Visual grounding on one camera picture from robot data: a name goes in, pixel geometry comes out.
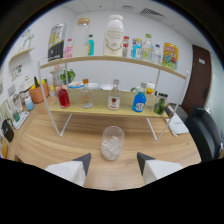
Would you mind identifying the large glass jar cork lid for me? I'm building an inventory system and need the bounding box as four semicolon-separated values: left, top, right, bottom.
72;17;91;58

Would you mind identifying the green leafy plant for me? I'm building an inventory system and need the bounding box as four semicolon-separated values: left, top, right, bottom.
59;68;77;85

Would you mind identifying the clear bottle red label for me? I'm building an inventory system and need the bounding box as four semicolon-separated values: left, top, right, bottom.
107;78;122;111

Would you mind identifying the green cup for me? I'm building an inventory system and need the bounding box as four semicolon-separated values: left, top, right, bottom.
12;109;21;123

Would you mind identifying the blue liquid bottle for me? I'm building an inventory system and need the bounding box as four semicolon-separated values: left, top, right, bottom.
131;82;148;114

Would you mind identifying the small bottle red cap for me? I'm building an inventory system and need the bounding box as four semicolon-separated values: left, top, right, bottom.
121;35;130;58

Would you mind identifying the small teal bottle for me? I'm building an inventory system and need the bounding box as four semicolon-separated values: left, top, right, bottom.
87;33;95;57

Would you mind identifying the white tray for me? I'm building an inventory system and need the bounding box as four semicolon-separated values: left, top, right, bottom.
11;110;30;131

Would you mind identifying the clear bottle blue cap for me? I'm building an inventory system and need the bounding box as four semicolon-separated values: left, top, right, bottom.
152;43;163;66

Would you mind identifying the red liquid bottle white cap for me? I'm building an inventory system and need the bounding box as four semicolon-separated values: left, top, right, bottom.
57;84;71;109

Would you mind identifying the small light blue bottle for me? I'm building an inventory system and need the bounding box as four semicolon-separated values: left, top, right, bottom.
131;37;143;61

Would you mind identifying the white bowl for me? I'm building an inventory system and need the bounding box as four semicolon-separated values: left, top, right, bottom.
99;83;115;91
87;82;101;90

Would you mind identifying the black bag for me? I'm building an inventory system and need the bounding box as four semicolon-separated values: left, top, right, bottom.
0;118;15;143

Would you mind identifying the pink liquid bottle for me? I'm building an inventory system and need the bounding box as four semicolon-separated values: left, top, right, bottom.
63;37;74;60

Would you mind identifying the clear glass with ice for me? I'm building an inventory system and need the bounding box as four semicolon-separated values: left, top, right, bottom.
100;125;126;162

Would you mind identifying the large white bottle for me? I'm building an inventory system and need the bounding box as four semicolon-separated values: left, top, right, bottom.
102;14;125;57

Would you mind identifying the white bottle yellow red cap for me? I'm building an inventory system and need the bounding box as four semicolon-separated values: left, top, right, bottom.
145;81;156;96

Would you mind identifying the wooden wall shelf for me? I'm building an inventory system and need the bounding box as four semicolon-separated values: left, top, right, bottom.
8;46;36;64

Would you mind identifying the white notebook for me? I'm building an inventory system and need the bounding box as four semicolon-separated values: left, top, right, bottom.
165;113;190;138

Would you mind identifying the black and yellow pouch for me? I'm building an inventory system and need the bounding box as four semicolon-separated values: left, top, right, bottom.
47;22;68;62

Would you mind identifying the brown door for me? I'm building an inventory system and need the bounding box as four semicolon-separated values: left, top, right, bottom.
181;44;213;116

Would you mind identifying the two-tier wooden white-frame rack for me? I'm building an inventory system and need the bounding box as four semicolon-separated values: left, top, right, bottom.
37;54;190;142

